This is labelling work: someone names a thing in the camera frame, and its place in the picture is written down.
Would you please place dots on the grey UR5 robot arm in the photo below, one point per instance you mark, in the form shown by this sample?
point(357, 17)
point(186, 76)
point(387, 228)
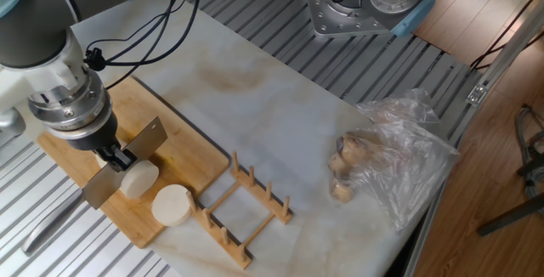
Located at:
point(34, 35)

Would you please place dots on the wooden cutting board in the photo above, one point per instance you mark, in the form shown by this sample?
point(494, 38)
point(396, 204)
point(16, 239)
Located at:
point(191, 162)

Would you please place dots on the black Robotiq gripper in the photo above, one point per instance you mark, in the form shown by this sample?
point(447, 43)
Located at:
point(93, 139)

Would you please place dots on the wooden peg rack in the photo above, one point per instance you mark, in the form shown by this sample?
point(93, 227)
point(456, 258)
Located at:
point(263, 194)

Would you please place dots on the round white radish slice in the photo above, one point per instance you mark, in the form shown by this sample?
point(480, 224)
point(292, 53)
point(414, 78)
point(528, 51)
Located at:
point(172, 205)
point(140, 181)

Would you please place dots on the black stand leg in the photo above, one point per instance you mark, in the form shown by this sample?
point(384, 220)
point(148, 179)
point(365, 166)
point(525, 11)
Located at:
point(510, 216)

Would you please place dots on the silver corner bracket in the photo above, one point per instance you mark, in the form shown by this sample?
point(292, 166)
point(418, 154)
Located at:
point(477, 94)

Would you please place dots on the clear plastic bag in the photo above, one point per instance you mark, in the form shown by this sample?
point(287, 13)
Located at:
point(404, 171)

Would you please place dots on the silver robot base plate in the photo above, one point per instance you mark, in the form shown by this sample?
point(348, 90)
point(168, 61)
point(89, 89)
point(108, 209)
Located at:
point(323, 13)

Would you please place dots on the aluminium frame rail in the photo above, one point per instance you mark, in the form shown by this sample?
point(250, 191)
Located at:
point(510, 47)

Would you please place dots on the white marble slab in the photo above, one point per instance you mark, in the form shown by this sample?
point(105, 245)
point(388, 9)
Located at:
point(276, 111)

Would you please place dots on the steel cleaver knife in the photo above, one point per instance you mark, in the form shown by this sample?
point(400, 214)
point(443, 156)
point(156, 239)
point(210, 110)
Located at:
point(149, 139)

